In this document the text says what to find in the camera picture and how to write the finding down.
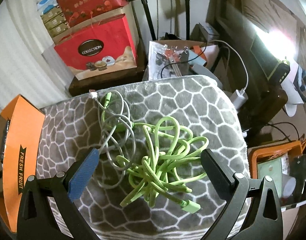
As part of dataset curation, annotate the brown sofa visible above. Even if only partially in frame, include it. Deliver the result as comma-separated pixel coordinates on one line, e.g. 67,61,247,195
205,0,306,93

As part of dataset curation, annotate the dark wooden cabinet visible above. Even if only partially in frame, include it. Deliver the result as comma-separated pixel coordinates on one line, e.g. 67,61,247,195
68,64,149,97

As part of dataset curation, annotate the dark wooden side table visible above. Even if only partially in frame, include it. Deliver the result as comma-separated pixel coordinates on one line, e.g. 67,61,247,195
239,84,289,136

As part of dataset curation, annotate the green box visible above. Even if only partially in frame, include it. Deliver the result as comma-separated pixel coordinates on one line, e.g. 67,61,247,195
256,157,285,178

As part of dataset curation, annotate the red floral gift bag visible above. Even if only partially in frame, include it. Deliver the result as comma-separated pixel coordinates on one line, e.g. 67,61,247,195
54,0,130,28

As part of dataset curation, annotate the blue white tissue pack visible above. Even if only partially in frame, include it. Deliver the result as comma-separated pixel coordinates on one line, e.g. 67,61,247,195
37,0,60,14

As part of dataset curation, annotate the grey white patterned blanket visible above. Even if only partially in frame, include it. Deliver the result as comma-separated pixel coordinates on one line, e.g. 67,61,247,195
36,75,249,240

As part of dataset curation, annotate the green braided cable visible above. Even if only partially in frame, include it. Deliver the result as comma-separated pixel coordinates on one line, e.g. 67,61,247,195
99,92,210,213

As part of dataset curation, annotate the white paper cone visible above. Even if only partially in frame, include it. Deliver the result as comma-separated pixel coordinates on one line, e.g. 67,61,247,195
282,62,306,117

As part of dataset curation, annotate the orange plastic basket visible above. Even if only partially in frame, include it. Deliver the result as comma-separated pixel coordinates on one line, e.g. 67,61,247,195
248,135,306,181

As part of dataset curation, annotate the orange cardboard box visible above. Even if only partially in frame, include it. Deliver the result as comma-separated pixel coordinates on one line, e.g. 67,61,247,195
0,94,46,233

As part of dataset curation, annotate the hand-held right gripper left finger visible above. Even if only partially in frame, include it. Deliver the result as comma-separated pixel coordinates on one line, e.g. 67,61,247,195
17,148,100,240

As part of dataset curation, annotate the clear plastic bag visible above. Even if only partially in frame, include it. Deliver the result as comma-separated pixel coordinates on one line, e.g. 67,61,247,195
145,40,194,81

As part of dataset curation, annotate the black portable lamp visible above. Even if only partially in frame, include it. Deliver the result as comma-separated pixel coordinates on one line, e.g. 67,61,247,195
250,30,291,83

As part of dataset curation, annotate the small grey box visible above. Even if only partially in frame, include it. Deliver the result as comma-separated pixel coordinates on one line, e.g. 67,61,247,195
197,22,220,43

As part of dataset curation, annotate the white curtain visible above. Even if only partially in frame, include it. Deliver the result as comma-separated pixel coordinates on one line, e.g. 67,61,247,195
0,0,77,136

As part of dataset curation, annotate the black cable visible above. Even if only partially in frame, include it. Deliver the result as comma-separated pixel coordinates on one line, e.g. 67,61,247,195
160,42,209,78

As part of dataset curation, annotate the grey cable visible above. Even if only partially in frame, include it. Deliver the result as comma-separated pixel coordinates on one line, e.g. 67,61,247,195
89,90,138,188

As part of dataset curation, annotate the white charger with cable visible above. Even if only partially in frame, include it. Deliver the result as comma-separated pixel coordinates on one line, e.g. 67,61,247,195
210,39,249,110

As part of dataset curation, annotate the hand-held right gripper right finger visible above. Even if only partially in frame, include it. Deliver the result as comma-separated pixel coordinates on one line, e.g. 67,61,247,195
200,148,284,240

